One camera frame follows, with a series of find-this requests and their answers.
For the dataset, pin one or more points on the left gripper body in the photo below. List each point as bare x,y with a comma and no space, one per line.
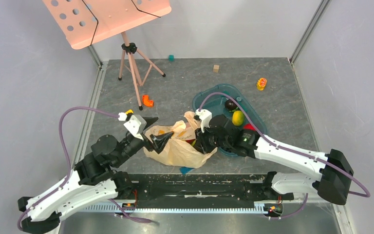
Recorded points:
132,146

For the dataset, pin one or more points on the dark mangosteen fake fruit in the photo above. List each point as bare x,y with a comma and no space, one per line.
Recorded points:
230,106

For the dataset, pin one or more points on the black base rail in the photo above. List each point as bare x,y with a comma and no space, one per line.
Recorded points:
207,193

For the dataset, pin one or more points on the orange curved toy piece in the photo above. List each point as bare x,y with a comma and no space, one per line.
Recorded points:
147,101

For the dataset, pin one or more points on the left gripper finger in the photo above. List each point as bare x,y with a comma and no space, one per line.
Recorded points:
149,121
159,142

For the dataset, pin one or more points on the small wooden cube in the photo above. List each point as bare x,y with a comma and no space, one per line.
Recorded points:
216,68

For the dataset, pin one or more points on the red apple fake fruit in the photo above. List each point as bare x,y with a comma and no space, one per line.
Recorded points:
249,127

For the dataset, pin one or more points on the small yellow block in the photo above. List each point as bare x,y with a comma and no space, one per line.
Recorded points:
129,112

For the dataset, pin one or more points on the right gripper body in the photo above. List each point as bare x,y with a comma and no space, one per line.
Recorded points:
201,140

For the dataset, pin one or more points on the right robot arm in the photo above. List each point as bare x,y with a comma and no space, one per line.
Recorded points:
327,174

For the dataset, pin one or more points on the pink music stand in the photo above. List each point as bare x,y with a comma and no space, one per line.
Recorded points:
85,22

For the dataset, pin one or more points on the beige plastic bag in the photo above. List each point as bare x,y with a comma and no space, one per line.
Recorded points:
177,151

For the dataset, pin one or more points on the blue flat block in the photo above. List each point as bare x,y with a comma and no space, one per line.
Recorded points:
185,170

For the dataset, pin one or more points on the yellow green mango fruit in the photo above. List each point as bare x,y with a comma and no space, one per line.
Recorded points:
238,118

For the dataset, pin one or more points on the yellow red toy piece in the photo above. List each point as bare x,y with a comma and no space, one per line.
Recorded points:
261,84

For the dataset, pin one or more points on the teal plastic tub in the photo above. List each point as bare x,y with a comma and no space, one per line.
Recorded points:
213,100

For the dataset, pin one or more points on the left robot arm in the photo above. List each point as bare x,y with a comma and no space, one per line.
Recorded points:
92,179

